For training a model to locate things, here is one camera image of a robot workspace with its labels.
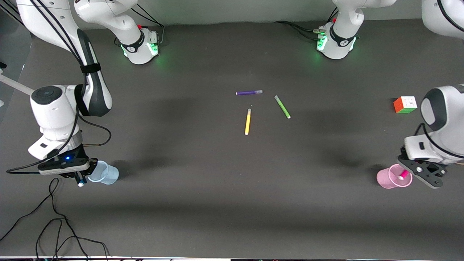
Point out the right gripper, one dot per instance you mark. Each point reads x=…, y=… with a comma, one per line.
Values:
x=75, y=154

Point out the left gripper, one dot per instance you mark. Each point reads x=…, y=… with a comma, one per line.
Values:
x=432, y=168

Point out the pink marker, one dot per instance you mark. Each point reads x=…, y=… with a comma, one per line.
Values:
x=404, y=174

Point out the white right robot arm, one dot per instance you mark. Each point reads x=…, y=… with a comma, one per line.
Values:
x=54, y=108

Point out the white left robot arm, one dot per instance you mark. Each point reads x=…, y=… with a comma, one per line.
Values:
x=340, y=40

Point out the translucent blue plastic cup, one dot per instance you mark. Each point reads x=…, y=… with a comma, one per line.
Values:
x=108, y=175

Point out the translucent pink plastic cup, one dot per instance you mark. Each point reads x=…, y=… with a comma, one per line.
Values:
x=386, y=179

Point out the colourful puzzle cube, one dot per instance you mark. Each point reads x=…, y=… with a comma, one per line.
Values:
x=405, y=105

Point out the green marker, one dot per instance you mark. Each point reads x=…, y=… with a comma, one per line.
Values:
x=282, y=107

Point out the small black clamp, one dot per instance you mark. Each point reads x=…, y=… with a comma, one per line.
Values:
x=2, y=65

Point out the yellow marker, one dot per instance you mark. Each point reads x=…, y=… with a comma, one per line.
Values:
x=248, y=122

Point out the purple marker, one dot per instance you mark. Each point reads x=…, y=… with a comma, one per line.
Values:
x=248, y=92

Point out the black frame bar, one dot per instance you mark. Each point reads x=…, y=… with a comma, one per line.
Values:
x=7, y=9

